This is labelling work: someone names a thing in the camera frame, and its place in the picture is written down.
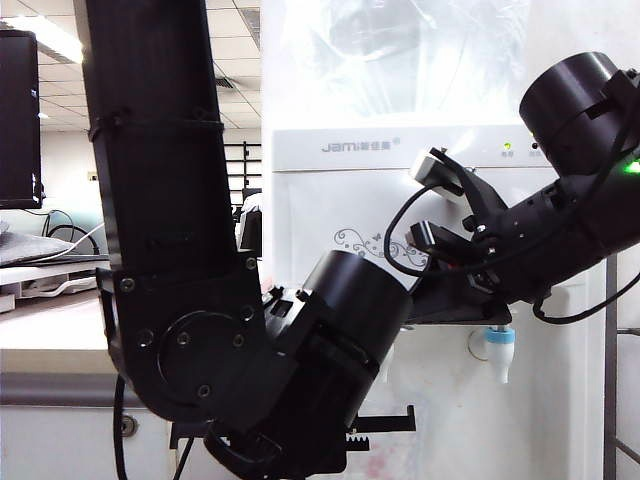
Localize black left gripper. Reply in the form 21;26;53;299
168;403;418;475

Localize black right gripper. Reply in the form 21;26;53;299
406;167;557;327

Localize clear textured plastic mug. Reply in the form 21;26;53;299
367;389;436;480

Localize red-collared hot water tap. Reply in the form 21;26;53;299
377;344;397;384

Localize blue-collared cold water tap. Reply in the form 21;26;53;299
482;324;518;385

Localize white water dispenser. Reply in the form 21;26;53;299
263;127;609;480

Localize plastic-wrapped water jug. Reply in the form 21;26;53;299
282;0;532;131

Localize white office desk cabinet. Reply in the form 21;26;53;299
0;287;176;480

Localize black office chair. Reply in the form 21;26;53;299
238;192;265;259

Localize white desktop stand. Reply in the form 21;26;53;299
0;264;100;314

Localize grey padded sleeve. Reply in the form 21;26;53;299
0;222;110;269

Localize black computer monitor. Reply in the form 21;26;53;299
0;30;45;210

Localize long ceiling light panel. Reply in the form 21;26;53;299
2;15;85;65

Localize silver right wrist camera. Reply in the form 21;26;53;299
410;148;466;203

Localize dark metal rack frame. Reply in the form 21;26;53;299
602;249;640;480

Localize black wall shelf rack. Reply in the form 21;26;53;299
223;141;263;191

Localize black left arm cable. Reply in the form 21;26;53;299
112;377;134;480

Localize black desk cables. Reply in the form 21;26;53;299
43;209;107;251

